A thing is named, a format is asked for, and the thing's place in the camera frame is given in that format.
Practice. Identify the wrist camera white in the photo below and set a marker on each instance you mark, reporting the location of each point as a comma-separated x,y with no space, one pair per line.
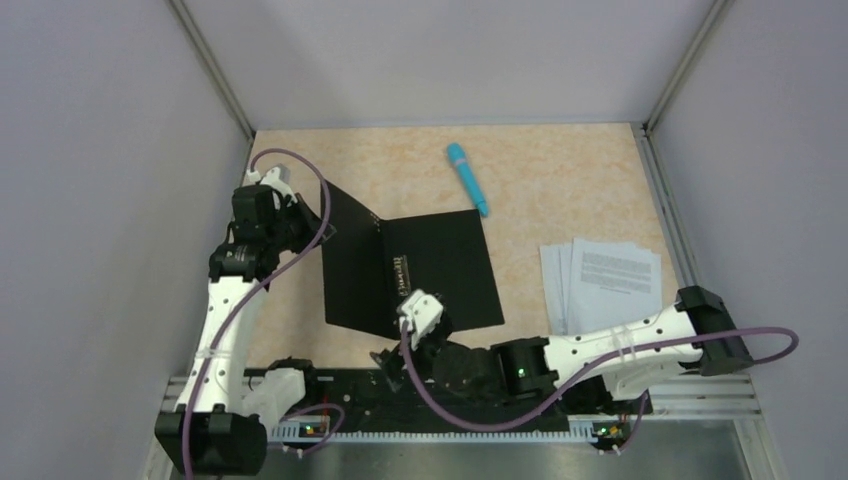
418,316
276,177

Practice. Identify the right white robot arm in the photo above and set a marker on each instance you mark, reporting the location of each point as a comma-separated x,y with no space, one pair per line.
691,334

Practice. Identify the left aluminium corner post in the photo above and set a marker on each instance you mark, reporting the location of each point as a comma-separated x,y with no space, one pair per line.
209,64

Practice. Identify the aluminium corner post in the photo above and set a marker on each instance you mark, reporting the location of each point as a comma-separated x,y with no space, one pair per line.
709,24
209,64

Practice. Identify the aluminium frame rail front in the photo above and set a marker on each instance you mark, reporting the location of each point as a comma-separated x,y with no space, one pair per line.
695,428

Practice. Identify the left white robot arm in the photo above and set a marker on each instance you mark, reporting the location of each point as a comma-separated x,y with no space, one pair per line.
218,426

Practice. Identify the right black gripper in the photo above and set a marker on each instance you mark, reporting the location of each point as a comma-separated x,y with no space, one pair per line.
393,362

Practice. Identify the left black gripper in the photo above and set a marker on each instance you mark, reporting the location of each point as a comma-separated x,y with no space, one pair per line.
313,222

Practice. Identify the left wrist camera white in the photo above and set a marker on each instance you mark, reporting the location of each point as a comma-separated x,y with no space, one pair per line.
276,177

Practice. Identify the grey black file folder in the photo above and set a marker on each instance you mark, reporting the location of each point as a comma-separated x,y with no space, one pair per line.
370,265

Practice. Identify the turquoise marker pen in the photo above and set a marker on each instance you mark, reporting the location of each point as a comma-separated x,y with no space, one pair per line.
459,160

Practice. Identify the white printed paper stack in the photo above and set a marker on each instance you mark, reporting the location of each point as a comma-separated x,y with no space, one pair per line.
591,286

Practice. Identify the right aluminium corner post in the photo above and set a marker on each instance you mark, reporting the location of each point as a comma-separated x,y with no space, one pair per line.
709,24

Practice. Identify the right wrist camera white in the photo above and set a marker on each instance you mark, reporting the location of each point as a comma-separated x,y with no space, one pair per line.
418,316

